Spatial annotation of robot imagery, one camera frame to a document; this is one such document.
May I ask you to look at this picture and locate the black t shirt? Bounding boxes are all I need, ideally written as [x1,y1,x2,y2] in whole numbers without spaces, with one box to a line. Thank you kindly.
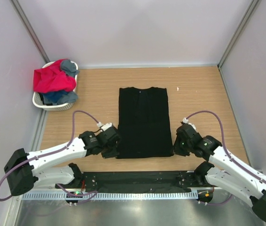
[117,87,173,159]

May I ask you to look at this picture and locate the red t shirt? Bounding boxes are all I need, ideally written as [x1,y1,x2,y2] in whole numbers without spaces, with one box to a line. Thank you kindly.
[33,59,77,93]

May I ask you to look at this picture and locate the aluminium frame rail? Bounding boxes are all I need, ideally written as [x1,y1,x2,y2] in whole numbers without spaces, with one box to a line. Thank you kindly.
[10,169,266,193]

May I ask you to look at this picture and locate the white laundry basket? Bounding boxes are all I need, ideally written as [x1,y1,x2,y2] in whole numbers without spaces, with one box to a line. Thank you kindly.
[32,61,78,111]

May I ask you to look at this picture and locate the purple cable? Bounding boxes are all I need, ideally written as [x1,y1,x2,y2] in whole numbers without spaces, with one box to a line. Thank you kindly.
[182,110,266,207]
[0,110,105,205]

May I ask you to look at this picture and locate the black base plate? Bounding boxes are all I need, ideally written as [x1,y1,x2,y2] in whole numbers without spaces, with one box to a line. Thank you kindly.
[63,171,212,194]

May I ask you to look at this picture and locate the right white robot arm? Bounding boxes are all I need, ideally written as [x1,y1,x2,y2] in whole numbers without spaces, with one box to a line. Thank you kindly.
[173,120,266,222]

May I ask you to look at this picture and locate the white slotted cable duct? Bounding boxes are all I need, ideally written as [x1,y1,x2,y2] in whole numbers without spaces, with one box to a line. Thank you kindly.
[22,190,198,201]

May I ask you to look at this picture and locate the grey blue t shirt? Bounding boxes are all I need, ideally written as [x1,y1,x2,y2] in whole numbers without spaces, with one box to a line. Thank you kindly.
[60,59,79,78]

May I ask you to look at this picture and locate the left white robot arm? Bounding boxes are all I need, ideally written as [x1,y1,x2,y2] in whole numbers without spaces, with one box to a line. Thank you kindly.
[4,123,121,196]

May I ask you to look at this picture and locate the dark blue t shirt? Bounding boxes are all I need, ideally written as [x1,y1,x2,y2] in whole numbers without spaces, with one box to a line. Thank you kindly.
[41,90,78,105]

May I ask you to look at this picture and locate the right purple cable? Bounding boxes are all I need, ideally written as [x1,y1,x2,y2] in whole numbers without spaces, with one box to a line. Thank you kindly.
[182,110,266,207]

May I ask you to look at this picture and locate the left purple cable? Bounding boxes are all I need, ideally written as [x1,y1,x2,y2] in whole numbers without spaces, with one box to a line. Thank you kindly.
[0,110,105,205]

